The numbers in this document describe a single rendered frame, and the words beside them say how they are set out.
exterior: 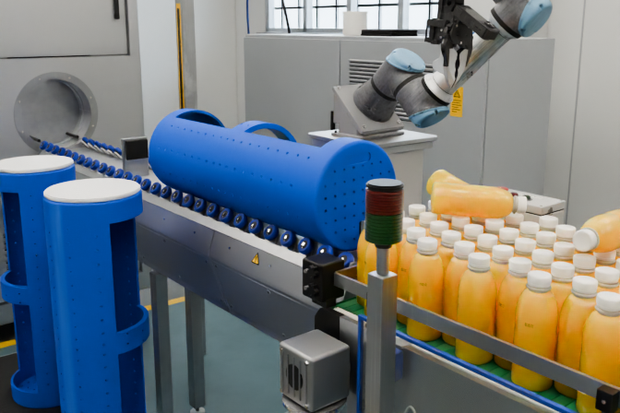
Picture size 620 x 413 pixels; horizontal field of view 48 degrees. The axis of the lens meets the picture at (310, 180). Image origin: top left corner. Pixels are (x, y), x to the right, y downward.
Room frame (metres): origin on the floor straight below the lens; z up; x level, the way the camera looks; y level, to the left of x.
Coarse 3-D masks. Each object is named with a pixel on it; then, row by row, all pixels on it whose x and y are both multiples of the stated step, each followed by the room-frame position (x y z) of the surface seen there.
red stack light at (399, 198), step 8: (368, 192) 1.11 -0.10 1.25; (376, 192) 1.10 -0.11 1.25; (384, 192) 1.10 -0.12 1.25; (392, 192) 1.10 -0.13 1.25; (400, 192) 1.11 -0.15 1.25; (368, 200) 1.11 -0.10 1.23; (376, 200) 1.10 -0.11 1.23; (384, 200) 1.09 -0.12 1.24; (392, 200) 1.10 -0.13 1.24; (400, 200) 1.11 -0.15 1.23; (368, 208) 1.11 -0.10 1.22; (376, 208) 1.10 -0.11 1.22; (384, 208) 1.09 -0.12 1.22; (392, 208) 1.10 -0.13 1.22; (400, 208) 1.11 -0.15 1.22
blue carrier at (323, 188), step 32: (160, 128) 2.28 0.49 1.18; (192, 128) 2.15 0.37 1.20; (224, 128) 2.04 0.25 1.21; (256, 128) 2.00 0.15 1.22; (160, 160) 2.22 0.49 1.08; (192, 160) 2.06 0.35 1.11; (224, 160) 1.93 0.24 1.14; (256, 160) 1.82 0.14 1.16; (288, 160) 1.73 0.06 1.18; (320, 160) 1.66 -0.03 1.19; (352, 160) 1.69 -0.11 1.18; (384, 160) 1.75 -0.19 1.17; (192, 192) 2.13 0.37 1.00; (224, 192) 1.94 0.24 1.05; (256, 192) 1.80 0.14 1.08; (288, 192) 1.69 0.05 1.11; (320, 192) 1.62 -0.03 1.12; (352, 192) 1.69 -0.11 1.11; (288, 224) 1.73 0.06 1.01; (320, 224) 1.62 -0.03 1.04; (352, 224) 1.69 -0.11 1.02
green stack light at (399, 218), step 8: (368, 216) 1.11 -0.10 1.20; (376, 216) 1.10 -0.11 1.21; (384, 216) 1.10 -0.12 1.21; (392, 216) 1.10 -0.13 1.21; (400, 216) 1.11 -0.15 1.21; (368, 224) 1.11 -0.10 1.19; (376, 224) 1.10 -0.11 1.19; (384, 224) 1.09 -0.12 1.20; (392, 224) 1.10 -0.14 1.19; (400, 224) 1.11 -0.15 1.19; (368, 232) 1.11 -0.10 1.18; (376, 232) 1.10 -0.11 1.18; (384, 232) 1.09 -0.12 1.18; (392, 232) 1.10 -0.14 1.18; (400, 232) 1.11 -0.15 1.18; (368, 240) 1.11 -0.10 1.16; (376, 240) 1.10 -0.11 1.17; (384, 240) 1.09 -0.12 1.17; (392, 240) 1.10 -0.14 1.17; (400, 240) 1.11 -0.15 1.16
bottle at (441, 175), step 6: (432, 174) 1.65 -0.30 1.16; (438, 174) 1.64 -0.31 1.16; (444, 174) 1.64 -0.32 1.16; (450, 174) 1.64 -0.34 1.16; (432, 180) 1.64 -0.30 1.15; (438, 180) 1.63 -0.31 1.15; (444, 180) 1.63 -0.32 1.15; (450, 180) 1.62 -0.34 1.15; (456, 180) 1.62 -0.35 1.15; (426, 186) 1.65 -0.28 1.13
